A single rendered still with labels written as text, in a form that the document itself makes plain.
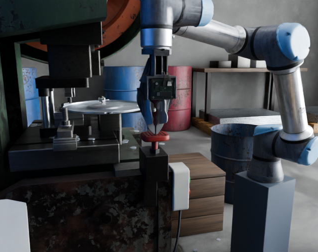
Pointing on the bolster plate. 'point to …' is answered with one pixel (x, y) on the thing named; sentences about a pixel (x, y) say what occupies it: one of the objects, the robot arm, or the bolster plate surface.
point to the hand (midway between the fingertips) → (154, 128)
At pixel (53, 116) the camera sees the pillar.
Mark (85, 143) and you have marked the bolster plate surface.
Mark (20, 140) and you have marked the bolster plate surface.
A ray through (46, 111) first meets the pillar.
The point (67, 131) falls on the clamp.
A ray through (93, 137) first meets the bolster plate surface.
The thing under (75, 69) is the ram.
